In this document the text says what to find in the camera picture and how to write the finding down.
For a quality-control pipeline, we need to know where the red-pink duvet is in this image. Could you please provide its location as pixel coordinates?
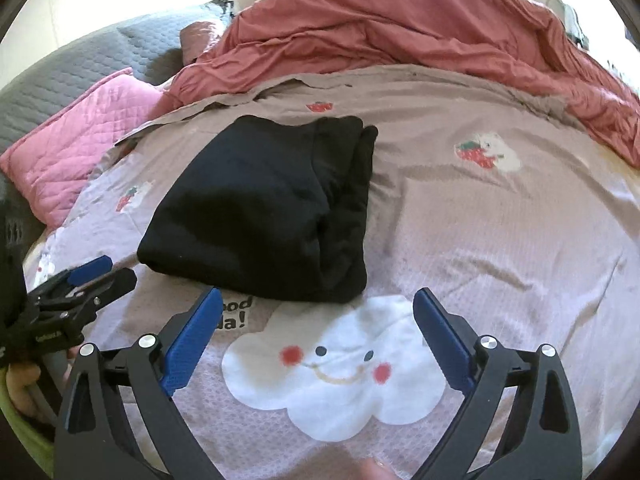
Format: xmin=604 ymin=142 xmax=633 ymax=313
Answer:
xmin=150 ymin=0 xmax=640 ymax=168

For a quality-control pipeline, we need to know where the person's green clothing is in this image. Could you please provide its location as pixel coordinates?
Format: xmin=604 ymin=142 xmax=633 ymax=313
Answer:
xmin=0 ymin=367 xmax=56 ymax=466

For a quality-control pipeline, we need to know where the black sweater with orange cuffs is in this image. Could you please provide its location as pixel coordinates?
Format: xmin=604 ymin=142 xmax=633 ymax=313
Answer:
xmin=136 ymin=115 xmax=379 ymax=305

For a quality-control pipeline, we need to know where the pink quilted pillow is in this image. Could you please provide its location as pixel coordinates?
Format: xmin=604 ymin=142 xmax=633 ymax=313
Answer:
xmin=0 ymin=67 xmax=166 ymax=231

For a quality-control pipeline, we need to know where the person's left hand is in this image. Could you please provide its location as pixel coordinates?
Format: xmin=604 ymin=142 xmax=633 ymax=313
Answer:
xmin=9 ymin=361 xmax=43 ymax=418

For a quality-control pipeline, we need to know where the grey quilted headboard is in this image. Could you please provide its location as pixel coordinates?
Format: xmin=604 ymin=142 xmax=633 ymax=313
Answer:
xmin=0 ymin=2 xmax=233 ymax=148

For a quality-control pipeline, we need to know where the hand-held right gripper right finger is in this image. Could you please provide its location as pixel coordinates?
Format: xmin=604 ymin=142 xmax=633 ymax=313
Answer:
xmin=412 ymin=287 xmax=583 ymax=480

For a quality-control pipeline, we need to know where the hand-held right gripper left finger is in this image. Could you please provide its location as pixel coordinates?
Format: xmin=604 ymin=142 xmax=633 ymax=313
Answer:
xmin=54 ymin=286 xmax=224 ymax=480

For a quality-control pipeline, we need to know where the person's right hand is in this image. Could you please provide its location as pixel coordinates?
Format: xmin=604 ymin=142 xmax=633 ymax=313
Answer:
xmin=359 ymin=457 xmax=398 ymax=480

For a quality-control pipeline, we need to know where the mauve printed blanket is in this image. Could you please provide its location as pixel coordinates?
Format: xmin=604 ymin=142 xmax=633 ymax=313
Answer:
xmin=37 ymin=62 xmax=640 ymax=480

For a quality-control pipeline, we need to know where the patterned mauve pillow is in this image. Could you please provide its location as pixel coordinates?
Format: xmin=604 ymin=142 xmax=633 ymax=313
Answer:
xmin=179 ymin=0 xmax=236 ymax=61

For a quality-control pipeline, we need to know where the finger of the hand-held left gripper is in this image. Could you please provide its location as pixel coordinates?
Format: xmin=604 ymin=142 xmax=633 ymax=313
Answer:
xmin=30 ymin=255 xmax=114 ymax=301
xmin=37 ymin=267 xmax=138 ymax=321

